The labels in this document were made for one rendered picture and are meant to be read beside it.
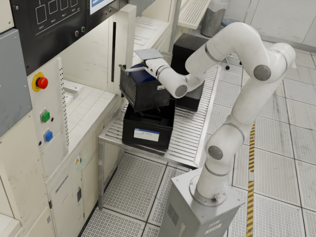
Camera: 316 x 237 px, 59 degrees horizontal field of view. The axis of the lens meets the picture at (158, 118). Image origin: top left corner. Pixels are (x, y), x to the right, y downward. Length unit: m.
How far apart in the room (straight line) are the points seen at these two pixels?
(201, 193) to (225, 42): 0.76
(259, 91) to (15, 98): 0.80
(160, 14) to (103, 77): 1.45
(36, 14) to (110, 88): 0.95
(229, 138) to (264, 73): 0.34
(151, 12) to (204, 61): 2.05
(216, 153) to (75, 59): 1.08
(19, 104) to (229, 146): 0.76
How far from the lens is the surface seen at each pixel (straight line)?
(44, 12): 0.98
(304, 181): 3.00
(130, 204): 2.27
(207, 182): 1.36
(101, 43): 1.68
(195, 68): 1.11
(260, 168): 2.87
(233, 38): 1.01
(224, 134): 1.15
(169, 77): 1.23
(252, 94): 1.04
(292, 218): 2.64
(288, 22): 5.78
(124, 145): 1.61
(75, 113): 1.64
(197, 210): 1.40
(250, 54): 0.95
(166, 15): 3.05
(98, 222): 2.19
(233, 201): 1.49
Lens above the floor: 1.90
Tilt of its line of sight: 39 degrees down
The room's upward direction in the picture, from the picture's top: 10 degrees clockwise
